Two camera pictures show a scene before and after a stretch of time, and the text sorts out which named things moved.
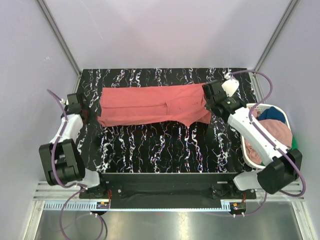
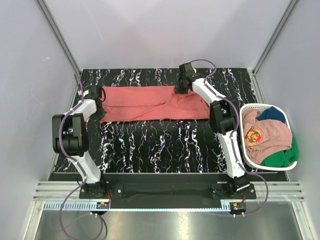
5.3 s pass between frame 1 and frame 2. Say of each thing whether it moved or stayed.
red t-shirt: stayed
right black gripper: moved
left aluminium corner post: stayed
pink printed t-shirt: stayed
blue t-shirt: stayed
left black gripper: moved
